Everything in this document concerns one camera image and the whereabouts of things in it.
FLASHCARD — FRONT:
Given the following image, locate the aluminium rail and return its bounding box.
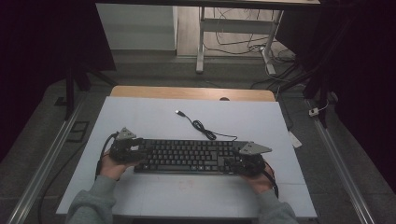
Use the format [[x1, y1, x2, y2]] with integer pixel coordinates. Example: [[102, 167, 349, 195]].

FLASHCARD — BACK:
[[6, 92, 87, 224], [305, 99, 376, 224]]

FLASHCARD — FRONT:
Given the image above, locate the person's right hand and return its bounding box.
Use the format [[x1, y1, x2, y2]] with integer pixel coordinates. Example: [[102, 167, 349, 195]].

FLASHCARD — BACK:
[[242, 169, 276, 196]]

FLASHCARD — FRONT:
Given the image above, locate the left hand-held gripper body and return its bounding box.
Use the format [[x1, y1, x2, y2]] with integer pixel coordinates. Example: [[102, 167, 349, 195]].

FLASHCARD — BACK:
[[108, 126, 138, 165]]

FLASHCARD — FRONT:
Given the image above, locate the person's left hand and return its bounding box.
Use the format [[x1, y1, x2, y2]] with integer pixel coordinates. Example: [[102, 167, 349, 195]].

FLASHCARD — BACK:
[[99, 152, 140, 182]]

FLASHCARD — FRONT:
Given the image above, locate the black floor cable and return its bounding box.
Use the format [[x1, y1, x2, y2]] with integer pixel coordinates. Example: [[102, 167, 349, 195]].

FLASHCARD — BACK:
[[37, 140, 89, 224]]

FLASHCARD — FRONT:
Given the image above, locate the black computer keyboard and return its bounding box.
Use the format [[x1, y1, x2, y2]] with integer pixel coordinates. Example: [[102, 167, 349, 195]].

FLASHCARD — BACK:
[[134, 138, 250, 175]]

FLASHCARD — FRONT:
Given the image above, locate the dark curtain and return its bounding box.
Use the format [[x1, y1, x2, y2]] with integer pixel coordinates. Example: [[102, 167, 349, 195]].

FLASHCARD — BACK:
[[275, 0, 396, 195], [0, 0, 117, 166]]

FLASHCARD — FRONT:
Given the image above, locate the black tripod stand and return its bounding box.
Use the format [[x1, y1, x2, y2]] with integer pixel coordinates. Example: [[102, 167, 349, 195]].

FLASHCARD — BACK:
[[54, 60, 118, 122]]

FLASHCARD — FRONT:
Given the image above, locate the white-framed desk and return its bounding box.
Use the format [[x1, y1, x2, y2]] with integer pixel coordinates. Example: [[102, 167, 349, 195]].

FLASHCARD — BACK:
[[92, 0, 321, 76]]

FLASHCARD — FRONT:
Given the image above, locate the white paper tag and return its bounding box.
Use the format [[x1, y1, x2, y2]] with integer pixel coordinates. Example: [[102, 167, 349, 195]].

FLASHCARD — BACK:
[[287, 130, 304, 149]]

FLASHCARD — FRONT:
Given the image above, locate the black metal stand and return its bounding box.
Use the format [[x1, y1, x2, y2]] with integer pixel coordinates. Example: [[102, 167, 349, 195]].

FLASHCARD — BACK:
[[274, 59, 332, 129]]

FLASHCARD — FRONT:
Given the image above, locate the grey cabinet panel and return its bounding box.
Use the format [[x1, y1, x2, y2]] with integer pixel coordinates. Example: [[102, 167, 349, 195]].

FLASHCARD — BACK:
[[94, 3, 178, 51]]

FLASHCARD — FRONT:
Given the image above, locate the hand-held gripper black cable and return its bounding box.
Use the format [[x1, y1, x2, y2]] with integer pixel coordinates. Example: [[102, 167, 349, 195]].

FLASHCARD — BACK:
[[262, 162, 280, 199], [94, 132, 121, 182]]

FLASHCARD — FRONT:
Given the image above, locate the tangle of floor cables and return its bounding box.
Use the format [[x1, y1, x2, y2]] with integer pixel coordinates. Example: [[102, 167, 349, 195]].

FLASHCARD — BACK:
[[204, 7, 301, 91]]

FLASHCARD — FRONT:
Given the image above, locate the black keyboard cable with plug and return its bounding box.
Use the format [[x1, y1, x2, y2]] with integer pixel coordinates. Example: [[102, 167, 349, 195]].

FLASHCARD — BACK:
[[175, 109, 239, 142]]

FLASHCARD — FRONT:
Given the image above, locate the left hand-held gripper black cable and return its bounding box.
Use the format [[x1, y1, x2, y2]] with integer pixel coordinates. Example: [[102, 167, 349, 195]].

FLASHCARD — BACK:
[[94, 132, 121, 182]]

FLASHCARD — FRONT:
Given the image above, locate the right hand-held gripper black cable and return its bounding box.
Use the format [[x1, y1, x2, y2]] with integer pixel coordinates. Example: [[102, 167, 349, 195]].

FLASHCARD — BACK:
[[262, 162, 280, 199]]

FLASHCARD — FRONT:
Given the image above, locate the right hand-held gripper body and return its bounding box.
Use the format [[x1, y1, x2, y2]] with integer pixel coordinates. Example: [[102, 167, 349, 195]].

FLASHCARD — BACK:
[[237, 141, 273, 177]]

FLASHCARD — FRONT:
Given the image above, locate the white board sheet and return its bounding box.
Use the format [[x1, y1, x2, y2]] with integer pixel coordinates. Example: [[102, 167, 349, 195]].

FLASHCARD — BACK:
[[55, 96, 318, 219]]

